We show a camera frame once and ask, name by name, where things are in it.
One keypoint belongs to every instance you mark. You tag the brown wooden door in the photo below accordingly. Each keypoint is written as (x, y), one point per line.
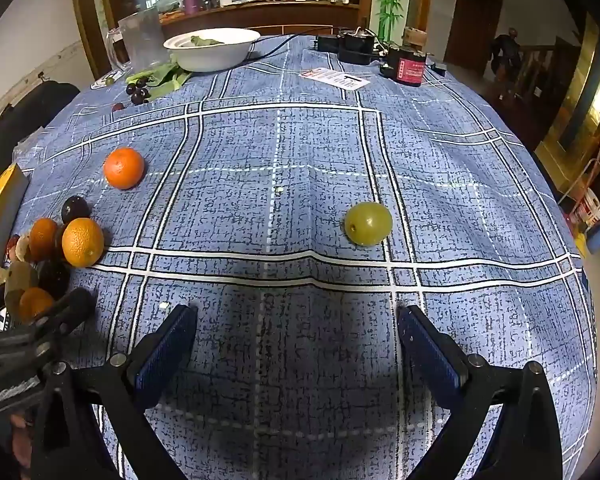
(480, 20)

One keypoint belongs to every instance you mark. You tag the black charger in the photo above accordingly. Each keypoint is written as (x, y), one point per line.
(352, 47)

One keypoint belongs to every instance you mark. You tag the red black battery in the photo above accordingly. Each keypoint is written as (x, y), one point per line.
(405, 66)

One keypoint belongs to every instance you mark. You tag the person's left hand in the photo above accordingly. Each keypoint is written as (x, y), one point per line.
(21, 437)

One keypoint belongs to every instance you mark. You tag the green round fruit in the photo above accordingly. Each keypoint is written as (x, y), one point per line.
(368, 223)

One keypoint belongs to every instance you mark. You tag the green leaf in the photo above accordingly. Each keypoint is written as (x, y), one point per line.
(200, 41)

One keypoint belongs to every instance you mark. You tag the clear plastic pitcher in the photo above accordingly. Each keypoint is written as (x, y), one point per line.
(140, 42)

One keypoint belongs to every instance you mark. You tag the white red paper card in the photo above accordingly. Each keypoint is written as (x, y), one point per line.
(337, 78)

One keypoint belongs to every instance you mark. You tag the blue plaid tablecloth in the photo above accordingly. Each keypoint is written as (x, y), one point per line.
(280, 160)

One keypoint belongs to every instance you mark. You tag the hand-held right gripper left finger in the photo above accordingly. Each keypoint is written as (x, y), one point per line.
(165, 355)

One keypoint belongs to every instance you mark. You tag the dark grape cluster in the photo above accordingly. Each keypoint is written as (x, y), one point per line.
(139, 92)

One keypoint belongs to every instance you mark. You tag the small orange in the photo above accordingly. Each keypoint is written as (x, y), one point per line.
(42, 237)
(124, 167)
(34, 302)

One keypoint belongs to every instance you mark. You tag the large orange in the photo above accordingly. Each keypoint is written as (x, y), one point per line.
(82, 241)

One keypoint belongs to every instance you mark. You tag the small brown cardboard box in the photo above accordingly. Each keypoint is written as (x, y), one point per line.
(415, 36)

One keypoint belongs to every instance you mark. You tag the wooden counter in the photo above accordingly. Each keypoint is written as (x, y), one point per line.
(280, 12)

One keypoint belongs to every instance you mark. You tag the small black adapter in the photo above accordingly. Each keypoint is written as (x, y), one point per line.
(440, 68)

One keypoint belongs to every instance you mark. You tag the yellow cardboard box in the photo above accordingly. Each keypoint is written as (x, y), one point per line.
(5, 200)

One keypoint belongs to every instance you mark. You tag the green vegetable leaves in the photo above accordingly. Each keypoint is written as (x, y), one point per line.
(167, 77)

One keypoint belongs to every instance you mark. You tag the black sofa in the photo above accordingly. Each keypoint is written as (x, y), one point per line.
(40, 105)

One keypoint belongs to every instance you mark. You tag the small red fruit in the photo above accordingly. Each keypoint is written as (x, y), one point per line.
(117, 106)

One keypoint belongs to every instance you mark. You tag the blue white printed bag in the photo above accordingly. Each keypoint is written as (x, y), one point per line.
(0, 321)

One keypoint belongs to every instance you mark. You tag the pale white fruit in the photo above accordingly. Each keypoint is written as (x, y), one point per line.
(22, 249)

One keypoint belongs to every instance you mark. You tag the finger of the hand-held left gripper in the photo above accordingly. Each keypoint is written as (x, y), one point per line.
(62, 310)

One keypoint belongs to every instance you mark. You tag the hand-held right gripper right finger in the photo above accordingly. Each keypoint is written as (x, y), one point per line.
(430, 355)

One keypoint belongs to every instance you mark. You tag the red white bucket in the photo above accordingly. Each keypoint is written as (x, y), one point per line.
(587, 207)

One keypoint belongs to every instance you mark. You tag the white bowl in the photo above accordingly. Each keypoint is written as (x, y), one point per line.
(215, 55)

